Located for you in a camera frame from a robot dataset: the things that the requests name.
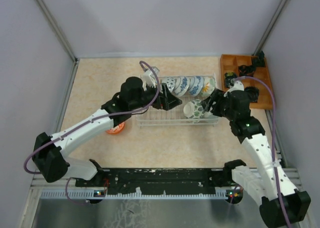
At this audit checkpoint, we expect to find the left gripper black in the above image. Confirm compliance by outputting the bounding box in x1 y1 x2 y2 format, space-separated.
130 81 183 111

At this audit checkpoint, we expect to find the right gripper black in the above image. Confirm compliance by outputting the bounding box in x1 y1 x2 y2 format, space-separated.
200 88 236 121

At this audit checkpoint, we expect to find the green leaf pattern bowl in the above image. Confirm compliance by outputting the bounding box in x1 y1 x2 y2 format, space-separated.
183 99 204 123

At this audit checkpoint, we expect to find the white wire dish rack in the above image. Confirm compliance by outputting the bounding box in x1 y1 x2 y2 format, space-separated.
136 72 222 127

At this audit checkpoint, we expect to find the blue white patterned bowl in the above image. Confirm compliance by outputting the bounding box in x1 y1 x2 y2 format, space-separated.
188 76 205 96

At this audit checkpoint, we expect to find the orange white leaf bowl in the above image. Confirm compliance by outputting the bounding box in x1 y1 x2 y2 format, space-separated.
105 122 126 135

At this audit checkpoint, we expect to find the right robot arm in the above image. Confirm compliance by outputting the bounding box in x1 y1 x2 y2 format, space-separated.
201 89 311 227

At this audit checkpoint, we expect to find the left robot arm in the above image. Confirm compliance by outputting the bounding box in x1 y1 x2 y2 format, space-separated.
32 77 182 186

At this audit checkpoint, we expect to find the black yellow object in tray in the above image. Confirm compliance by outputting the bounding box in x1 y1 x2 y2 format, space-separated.
224 72 238 88

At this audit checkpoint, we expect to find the black round object in tray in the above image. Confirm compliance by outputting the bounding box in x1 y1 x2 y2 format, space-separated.
244 86 260 103

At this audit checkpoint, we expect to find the wooden compartment tray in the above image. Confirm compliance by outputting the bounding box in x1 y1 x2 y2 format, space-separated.
220 54 273 110

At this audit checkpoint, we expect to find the black object tray centre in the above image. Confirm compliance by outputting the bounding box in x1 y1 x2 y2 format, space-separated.
238 65 257 77

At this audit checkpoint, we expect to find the black object tray corner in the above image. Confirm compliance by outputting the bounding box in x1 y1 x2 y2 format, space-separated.
251 51 266 67

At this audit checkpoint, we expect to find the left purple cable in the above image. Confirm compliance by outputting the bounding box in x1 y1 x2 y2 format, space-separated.
23 60 161 206

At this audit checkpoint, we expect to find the purple cable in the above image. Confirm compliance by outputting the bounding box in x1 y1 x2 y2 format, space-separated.
23 60 161 206
232 76 292 228

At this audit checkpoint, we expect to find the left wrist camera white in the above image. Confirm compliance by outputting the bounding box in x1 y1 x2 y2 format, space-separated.
140 68 158 91

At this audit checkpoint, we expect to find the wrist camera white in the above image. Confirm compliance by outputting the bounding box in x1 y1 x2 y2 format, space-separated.
140 68 158 91
223 81 244 97

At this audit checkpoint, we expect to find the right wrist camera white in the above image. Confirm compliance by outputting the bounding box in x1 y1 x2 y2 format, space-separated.
223 81 244 97

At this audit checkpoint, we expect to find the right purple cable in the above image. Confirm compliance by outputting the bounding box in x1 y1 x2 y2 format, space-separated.
232 76 292 228

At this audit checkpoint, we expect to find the white cable duct strip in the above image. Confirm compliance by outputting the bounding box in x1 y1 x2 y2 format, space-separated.
41 189 241 199

